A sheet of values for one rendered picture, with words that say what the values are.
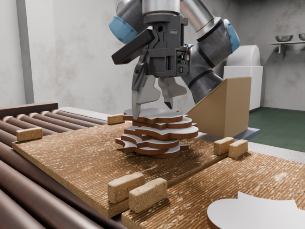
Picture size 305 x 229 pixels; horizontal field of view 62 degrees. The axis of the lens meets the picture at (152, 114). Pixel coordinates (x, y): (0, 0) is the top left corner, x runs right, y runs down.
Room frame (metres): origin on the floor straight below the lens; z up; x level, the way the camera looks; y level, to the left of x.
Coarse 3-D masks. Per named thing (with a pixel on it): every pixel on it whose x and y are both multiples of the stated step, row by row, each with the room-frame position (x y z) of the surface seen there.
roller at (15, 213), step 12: (0, 192) 0.38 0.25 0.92; (0, 204) 0.34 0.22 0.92; (12, 204) 0.34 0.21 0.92; (0, 216) 0.32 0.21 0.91; (12, 216) 0.31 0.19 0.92; (24, 216) 0.31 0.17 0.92; (0, 228) 0.30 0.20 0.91; (12, 228) 0.29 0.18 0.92; (24, 228) 0.28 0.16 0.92; (36, 228) 0.28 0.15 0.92
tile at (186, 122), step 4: (184, 116) 0.56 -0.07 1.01; (184, 120) 0.51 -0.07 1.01; (188, 120) 0.51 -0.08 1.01; (132, 124) 0.52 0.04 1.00; (136, 124) 0.51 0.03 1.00; (140, 124) 0.51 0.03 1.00; (144, 124) 0.51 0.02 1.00; (148, 124) 0.50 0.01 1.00; (152, 124) 0.50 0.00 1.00; (156, 124) 0.49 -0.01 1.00; (160, 124) 0.48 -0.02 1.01; (164, 124) 0.49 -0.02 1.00; (168, 124) 0.49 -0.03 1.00; (172, 124) 0.49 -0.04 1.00; (176, 124) 0.49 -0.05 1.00; (180, 124) 0.49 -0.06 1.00; (184, 124) 0.49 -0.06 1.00; (188, 124) 0.50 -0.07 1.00; (156, 128) 0.49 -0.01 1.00; (160, 128) 0.48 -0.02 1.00; (164, 128) 0.49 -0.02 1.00; (168, 128) 0.49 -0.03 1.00; (172, 128) 0.49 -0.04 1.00; (176, 128) 0.49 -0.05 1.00; (180, 128) 0.49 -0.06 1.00
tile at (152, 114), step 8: (128, 112) 0.54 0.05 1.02; (144, 112) 0.54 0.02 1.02; (152, 112) 0.54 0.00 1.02; (160, 112) 0.54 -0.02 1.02; (168, 112) 0.54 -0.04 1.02; (176, 112) 0.54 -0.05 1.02; (128, 120) 0.51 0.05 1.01; (136, 120) 0.51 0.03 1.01; (144, 120) 0.50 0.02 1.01; (152, 120) 0.48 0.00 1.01; (160, 120) 0.49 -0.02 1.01; (168, 120) 0.49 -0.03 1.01; (176, 120) 0.50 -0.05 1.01
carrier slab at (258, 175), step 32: (224, 160) 0.47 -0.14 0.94; (256, 160) 0.47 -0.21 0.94; (288, 160) 0.47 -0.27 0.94; (192, 192) 0.34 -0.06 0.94; (224, 192) 0.34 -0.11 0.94; (256, 192) 0.34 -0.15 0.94; (288, 192) 0.34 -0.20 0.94; (128, 224) 0.28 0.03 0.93; (160, 224) 0.27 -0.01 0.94; (192, 224) 0.27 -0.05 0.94
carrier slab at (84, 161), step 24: (24, 144) 0.57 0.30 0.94; (48, 144) 0.57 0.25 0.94; (72, 144) 0.57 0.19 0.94; (96, 144) 0.57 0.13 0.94; (120, 144) 0.57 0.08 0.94; (192, 144) 0.57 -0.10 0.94; (48, 168) 0.44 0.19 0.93; (72, 168) 0.43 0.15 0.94; (96, 168) 0.43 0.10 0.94; (120, 168) 0.43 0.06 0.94; (144, 168) 0.43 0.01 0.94; (168, 168) 0.43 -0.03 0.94; (192, 168) 0.43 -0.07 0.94; (72, 192) 0.37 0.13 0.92; (96, 192) 0.34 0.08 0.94
